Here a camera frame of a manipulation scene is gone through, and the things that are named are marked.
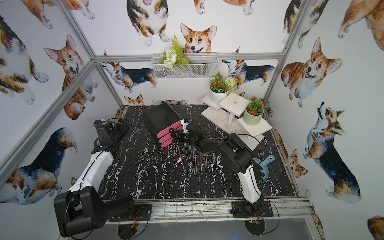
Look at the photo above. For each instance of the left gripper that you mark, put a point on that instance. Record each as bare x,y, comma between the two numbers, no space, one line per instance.
120,127

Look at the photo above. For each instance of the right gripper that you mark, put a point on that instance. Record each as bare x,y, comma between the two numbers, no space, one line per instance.
180,135

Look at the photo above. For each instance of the pink top drawer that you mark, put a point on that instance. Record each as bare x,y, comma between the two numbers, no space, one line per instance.
165,131

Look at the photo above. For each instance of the pink drawer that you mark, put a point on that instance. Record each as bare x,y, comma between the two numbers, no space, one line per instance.
168,136
165,131
166,142

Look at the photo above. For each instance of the black drawer cabinet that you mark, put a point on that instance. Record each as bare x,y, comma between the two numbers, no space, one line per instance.
159,117

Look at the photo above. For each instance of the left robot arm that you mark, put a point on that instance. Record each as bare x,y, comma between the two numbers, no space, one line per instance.
81,209

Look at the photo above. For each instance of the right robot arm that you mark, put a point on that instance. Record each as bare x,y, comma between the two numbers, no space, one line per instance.
237,155

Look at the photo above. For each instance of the pink bottom drawer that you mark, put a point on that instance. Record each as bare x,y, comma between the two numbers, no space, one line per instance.
166,142

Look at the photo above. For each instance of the white tiered display stand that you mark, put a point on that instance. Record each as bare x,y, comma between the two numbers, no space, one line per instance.
228,116

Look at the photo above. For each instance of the white pot red flowers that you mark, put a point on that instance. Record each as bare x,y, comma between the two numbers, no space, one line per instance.
220,87

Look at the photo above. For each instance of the green pot red flowers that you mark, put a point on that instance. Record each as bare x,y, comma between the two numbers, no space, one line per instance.
254,111

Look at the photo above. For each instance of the green fern white flowers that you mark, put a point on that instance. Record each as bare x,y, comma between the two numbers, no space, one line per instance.
174,55

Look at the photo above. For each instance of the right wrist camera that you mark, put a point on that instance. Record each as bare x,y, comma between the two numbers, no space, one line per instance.
185,126

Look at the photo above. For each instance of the white wire wall basket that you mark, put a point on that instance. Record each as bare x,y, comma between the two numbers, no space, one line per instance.
200,66

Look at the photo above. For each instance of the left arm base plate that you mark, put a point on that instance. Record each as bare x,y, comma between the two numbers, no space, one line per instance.
141,212

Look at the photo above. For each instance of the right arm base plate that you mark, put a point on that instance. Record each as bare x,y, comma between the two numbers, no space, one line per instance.
246,210

